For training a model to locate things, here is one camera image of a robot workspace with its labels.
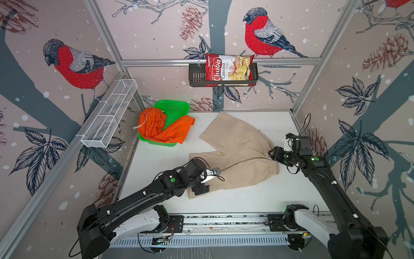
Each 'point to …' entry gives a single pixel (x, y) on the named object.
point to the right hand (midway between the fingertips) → (270, 155)
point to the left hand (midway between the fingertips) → (204, 174)
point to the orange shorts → (151, 122)
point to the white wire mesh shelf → (99, 132)
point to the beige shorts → (243, 158)
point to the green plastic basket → (173, 109)
